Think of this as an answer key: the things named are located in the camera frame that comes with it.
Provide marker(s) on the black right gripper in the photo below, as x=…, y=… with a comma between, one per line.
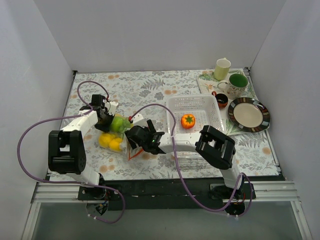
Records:
x=132, y=137

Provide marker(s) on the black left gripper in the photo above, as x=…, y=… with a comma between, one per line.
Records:
x=105, y=122

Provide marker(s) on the clear zip top bag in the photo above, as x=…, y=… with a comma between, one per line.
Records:
x=126, y=148

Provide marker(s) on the orange fake tomato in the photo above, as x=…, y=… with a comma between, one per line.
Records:
x=188, y=121

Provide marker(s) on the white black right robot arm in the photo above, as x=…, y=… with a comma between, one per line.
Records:
x=212, y=145

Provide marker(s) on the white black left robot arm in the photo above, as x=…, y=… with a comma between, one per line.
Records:
x=66, y=149

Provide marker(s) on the yellow fake lemon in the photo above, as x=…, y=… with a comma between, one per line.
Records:
x=105, y=139
x=115, y=144

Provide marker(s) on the floral table mat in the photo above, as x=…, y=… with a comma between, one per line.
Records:
x=148, y=92

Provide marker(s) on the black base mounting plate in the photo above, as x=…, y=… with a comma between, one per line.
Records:
x=159, y=194

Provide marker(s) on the floral rectangular tray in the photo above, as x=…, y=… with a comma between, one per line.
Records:
x=208, y=84

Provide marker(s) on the small red black bowl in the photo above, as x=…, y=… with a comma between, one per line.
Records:
x=222, y=99

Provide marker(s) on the pale green mug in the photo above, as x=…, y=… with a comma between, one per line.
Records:
x=221, y=70

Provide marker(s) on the floral mug green inside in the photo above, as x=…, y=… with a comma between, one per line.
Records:
x=234, y=87

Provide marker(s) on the dark rimmed ceramic plate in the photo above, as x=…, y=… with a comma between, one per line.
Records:
x=249, y=115

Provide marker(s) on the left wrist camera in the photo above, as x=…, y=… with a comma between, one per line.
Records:
x=112, y=107

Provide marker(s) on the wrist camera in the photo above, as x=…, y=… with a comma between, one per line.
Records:
x=138, y=120
x=112, y=107

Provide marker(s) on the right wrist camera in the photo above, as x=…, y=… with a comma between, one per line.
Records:
x=138, y=120

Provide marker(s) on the grey aluminium frame rail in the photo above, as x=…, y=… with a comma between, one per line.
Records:
x=263, y=189

